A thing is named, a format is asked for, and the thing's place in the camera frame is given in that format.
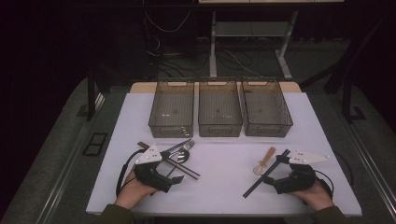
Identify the brown chopstick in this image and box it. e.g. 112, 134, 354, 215
136, 143, 199, 181
138, 141, 201, 177

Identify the hand-held gripper cable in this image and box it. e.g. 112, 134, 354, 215
313, 169, 335, 201
115, 148, 148, 198

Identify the right hand-held gripper cable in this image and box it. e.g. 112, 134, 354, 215
313, 169, 335, 201

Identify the bundle of floor cables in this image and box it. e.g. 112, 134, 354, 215
144, 10, 265, 79

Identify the wooden-handled clear spoon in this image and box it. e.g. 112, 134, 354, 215
252, 147, 277, 176

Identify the grey metal desk frame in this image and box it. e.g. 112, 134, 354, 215
208, 8, 300, 80

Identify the black stand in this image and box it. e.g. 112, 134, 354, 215
86, 68, 107, 122
342, 74, 368, 124

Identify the left hand-held gripper cable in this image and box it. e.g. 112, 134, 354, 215
115, 148, 148, 198

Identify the person's left hand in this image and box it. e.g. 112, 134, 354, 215
114, 169, 159, 210

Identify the metal fork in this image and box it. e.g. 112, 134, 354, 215
162, 140, 196, 157
161, 138, 192, 154

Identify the clear brown plastic bin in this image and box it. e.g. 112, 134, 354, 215
148, 77, 195, 139
197, 77, 244, 138
241, 77, 294, 138

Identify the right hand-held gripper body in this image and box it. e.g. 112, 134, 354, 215
273, 149, 331, 195

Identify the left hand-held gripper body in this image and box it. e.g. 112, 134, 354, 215
134, 144, 175, 194

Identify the metal floor rail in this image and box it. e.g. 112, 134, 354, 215
342, 120, 396, 213
38, 92, 106, 224

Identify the person's right hand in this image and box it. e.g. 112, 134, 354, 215
288, 178, 334, 213

